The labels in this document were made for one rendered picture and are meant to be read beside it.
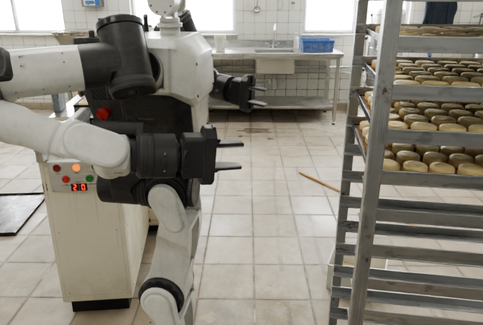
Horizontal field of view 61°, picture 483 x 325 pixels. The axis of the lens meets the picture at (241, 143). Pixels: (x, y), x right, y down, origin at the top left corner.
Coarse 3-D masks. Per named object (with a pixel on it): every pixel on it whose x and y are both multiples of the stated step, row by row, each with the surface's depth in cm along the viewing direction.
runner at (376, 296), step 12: (336, 288) 145; (348, 288) 144; (372, 300) 142; (384, 300) 142; (396, 300) 142; (408, 300) 142; (420, 300) 141; (432, 300) 140; (444, 300) 140; (456, 300) 139; (468, 300) 138; (468, 312) 137; (480, 312) 136
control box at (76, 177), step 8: (48, 160) 174; (56, 160) 174; (64, 160) 174; (72, 160) 174; (48, 168) 173; (64, 168) 174; (72, 168) 174; (80, 168) 174; (88, 168) 175; (56, 176) 174; (72, 176) 175; (80, 176) 175; (96, 176) 176; (56, 184) 176; (64, 184) 176; (72, 184) 176; (80, 184) 176; (88, 184) 177
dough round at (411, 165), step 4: (412, 160) 90; (404, 164) 89; (408, 164) 88; (412, 164) 88; (416, 164) 88; (420, 164) 88; (424, 164) 88; (404, 168) 88; (408, 168) 87; (412, 168) 87; (416, 168) 86; (420, 168) 86; (424, 168) 86
